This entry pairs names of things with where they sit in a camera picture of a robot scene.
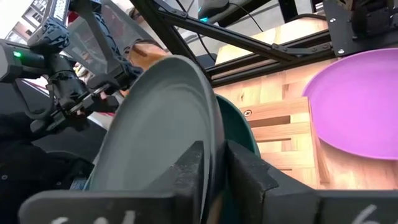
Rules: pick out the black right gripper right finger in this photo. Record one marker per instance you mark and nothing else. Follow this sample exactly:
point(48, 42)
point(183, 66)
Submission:
point(245, 186)

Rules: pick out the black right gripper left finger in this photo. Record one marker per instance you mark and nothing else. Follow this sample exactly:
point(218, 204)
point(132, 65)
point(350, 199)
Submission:
point(186, 186)

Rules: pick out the dark teal plate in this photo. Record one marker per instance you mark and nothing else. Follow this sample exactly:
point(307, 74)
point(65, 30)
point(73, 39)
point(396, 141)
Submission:
point(237, 127)

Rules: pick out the dark grey plate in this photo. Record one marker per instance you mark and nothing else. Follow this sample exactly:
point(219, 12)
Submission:
point(155, 124)

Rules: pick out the purple plate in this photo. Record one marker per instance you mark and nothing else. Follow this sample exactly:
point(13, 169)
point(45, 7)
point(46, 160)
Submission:
point(357, 105)

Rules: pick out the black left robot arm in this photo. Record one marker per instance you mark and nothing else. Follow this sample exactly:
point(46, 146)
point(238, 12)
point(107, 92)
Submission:
point(28, 67)

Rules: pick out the wooden slatted shelf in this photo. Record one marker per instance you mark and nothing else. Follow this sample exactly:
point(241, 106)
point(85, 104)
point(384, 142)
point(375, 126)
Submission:
point(280, 130)

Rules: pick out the orange round object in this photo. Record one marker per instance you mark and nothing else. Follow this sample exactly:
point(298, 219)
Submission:
point(146, 57)

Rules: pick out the black computer mouse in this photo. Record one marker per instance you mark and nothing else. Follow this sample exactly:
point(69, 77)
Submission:
point(214, 7)

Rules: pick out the black aluminium frame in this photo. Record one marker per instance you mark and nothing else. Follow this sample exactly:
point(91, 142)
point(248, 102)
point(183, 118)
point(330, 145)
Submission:
point(233, 36)

